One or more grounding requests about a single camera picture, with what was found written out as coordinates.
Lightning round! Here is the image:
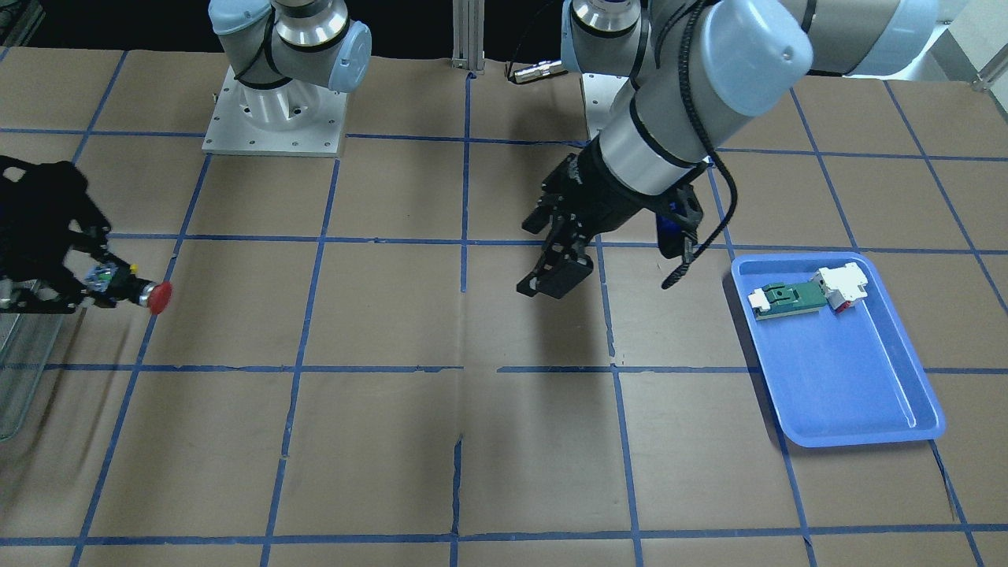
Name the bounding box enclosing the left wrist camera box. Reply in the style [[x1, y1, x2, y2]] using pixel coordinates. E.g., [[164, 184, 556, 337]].
[[656, 197, 703, 261]]

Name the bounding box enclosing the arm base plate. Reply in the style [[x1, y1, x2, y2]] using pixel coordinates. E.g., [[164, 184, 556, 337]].
[[202, 68, 350, 158], [580, 74, 628, 140]]

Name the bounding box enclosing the blue plastic tray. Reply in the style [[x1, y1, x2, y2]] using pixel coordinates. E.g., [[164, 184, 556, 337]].
[[731, 251, 947, 447]]

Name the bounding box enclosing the aluminium frame post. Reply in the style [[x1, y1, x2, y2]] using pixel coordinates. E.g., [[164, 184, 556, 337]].
[[451, 0, 485, 75]]

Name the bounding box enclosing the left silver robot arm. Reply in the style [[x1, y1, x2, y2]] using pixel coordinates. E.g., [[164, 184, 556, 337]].
[[516, 1, 939, 298]]

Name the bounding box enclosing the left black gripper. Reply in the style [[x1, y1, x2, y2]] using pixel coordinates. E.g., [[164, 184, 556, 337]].
[[516, 150, 706, 300]]

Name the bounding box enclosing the green terminal block module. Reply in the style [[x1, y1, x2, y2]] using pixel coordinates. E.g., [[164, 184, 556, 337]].
[[747, 281, 827, 320]]

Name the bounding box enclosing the red emergency stop button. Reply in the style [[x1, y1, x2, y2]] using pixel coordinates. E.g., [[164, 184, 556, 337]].
[[85, 264, 173, 316]]

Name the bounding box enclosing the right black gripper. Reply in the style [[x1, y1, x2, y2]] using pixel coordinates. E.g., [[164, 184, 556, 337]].
[[2, 157, 127, 313]]

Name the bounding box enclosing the white circuit breaker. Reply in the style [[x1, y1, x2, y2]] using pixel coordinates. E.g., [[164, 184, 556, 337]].
[[810, 262, 868, 313]]

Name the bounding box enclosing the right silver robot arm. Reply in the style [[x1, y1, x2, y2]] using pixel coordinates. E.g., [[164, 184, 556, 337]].
[[2, 1, 373, 315]]

